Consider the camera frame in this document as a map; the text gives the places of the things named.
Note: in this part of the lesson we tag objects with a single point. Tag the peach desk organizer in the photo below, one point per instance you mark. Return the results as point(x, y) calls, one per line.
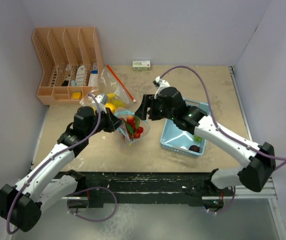
point(58, 46)

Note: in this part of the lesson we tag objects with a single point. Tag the light blue plastic basket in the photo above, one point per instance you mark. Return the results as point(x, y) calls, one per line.
point(179, 141)

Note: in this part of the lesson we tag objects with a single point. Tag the white striped card pack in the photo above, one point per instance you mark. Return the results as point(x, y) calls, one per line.
point(80, 75)

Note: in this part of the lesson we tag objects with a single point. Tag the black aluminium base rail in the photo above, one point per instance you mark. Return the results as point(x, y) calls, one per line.
point(186, 188)

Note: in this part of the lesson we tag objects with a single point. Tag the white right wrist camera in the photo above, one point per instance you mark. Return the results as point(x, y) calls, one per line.
point(160, 84)

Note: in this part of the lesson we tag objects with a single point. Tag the dark purple plum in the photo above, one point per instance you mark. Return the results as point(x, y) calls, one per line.
point(194, 148)

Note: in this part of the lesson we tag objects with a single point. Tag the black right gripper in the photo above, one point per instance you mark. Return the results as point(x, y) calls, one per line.
point(147, 102)

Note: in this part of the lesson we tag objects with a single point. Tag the clear blue-zipper bag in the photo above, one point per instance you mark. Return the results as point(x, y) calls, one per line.
point(122, 114)

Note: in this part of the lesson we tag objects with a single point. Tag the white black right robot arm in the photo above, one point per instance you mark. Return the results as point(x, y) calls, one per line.
point(256, 161)

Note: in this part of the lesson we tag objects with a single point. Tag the yellow grey eraser block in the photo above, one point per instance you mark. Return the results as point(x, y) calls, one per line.
point(77, 96)

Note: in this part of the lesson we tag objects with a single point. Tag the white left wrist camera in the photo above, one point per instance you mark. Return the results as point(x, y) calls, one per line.
point(99, 102)

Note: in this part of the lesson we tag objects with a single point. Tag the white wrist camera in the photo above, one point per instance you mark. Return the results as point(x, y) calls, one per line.
point(99, 102)
point(160, 84)

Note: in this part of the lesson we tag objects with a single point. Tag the black grey scraper tool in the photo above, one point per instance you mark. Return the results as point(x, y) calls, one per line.
point(66, 76)

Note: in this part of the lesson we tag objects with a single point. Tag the clear orange-zipper bag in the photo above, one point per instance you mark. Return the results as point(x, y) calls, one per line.
point(108, 82)

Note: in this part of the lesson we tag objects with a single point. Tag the green white small box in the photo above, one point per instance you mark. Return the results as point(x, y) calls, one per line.
point(141, 65)

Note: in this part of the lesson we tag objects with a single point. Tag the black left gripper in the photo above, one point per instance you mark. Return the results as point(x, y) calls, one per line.
point(112, 121)

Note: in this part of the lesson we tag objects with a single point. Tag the green grape bunch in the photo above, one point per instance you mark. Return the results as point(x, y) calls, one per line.
point(197, 138)

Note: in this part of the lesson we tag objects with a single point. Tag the yellow banana bunch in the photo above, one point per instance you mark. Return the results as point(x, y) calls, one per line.
point(114, 98)

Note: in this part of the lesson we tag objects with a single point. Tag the white blue boxed item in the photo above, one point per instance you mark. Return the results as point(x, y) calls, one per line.
point(93, 78)

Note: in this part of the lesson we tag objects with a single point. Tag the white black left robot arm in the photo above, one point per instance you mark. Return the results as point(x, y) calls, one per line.
point(22, 204)

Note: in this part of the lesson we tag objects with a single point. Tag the yellow mango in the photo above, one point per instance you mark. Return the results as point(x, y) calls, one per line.
point(111, 106)

